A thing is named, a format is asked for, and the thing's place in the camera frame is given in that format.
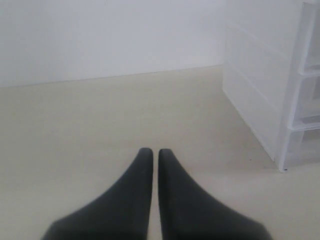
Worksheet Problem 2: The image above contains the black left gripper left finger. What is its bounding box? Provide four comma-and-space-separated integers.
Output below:
43, 147, 153, 240

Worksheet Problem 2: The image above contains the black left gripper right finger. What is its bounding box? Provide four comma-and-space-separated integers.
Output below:
158, 148, 272, 240

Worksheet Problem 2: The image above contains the clear bottom wide drawer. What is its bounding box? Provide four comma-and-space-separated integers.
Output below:
283, 129, 320, 170

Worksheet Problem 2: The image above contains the clear middle wide drawer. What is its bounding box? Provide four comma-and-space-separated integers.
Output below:
290, 74, 320, 129

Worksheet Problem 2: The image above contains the clear wide drawer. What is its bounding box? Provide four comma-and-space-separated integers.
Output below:
290, 74, 320, 129
283, 129, 320, 170

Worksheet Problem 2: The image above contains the white plastic drawer cabinet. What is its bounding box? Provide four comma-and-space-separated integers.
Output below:
222, 0, 320, 171

